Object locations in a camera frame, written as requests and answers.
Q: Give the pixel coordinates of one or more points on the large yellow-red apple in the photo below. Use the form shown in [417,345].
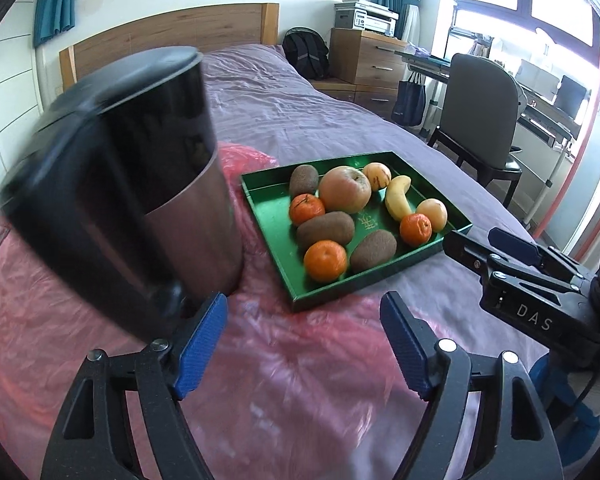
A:
[345,189]

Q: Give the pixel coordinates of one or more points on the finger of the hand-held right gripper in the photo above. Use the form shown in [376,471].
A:
[515,246]
[465,250]

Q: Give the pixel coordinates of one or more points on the black backpack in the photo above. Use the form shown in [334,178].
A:
[305,55]

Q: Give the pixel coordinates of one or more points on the yellow banana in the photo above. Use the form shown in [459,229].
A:
[399,200]

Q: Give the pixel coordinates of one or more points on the wooden headboard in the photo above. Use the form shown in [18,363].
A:
[170,35]

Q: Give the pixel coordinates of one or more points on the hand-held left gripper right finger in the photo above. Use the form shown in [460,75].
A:
[405,350]

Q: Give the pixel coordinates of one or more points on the black and steel electric kettle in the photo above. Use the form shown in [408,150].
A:
[130,185]

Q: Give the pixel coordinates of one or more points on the green tray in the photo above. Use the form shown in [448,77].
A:
[275,220]

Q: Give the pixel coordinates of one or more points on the dark blue tote bag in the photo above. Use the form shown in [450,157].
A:
[409,102]

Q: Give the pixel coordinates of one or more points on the small cracked yellow fruit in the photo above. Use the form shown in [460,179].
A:
[377,175]

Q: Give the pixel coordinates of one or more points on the black monitor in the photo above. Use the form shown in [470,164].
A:
[571,96]

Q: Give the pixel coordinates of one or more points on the pink plastic sheet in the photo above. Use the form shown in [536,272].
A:
[305,360]

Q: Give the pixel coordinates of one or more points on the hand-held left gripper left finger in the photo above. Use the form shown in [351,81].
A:
[200,345]

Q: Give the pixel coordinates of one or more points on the white printer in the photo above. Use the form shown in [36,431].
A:
[365,17]

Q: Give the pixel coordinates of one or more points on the low wooden nightstand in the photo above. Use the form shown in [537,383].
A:
[360,97]

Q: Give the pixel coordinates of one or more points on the grey chair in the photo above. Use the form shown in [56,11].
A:
[475,105]

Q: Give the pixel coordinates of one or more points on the brown kiwi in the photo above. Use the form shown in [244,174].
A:
[302,180]
[373,251]
[325,230]

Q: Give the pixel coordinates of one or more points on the grey desk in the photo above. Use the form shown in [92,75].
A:
[545,120]

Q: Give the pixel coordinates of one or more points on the window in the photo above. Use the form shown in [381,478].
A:
[520,0]

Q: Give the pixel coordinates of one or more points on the orange mandarin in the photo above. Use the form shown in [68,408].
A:
[415,229]
[306,209]
[325,260]

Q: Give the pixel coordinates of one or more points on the round pale peach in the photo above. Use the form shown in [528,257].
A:
[432,213]

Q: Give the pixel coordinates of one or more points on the person's right hand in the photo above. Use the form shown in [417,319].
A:
[555,385]

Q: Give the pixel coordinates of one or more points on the wooden drawer chest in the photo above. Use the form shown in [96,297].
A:
[365,57]

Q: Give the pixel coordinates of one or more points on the white wardrobe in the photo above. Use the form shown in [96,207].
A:
[5,85]

